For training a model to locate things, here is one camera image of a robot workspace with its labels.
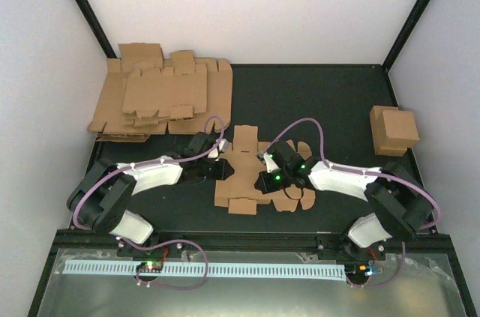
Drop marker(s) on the stack of flat cardboard blanks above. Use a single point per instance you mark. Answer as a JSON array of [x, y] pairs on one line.
[[146, 93]]

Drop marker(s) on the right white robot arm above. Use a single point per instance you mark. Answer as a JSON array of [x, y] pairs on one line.
[[400, 206]]

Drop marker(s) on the light blue slotted cable duct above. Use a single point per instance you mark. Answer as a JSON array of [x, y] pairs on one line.
[[212, 270]]

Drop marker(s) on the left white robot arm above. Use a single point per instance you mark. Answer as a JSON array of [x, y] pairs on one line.
[[100, 201]]

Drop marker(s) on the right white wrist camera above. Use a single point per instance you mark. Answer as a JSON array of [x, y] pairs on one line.
[[267, 160]]

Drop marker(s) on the right controller circuit board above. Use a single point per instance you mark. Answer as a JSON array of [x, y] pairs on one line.
[[364, 270]]

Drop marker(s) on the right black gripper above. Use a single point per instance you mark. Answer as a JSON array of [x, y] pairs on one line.
[[267, 187]]

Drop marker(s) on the controller circuit board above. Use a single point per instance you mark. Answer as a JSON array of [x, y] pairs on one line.
[[155, 266], [364, 270]]

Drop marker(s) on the right black frame post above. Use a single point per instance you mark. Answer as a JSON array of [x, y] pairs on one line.
[[404, 34]]

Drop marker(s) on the left black frame post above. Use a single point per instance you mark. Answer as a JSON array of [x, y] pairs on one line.
[[96, 28]]

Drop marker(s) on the black frame post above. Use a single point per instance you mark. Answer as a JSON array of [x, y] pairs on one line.
[[96, 28], [404, 34]]

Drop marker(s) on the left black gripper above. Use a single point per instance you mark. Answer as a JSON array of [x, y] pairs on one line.
[[223, 171]]

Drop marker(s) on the left controller circuit board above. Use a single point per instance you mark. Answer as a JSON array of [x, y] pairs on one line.
[[155, 266]]

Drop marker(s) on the cardboard box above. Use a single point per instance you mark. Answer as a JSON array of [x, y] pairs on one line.
[[399, 129], [237, 193], [380, 148]]

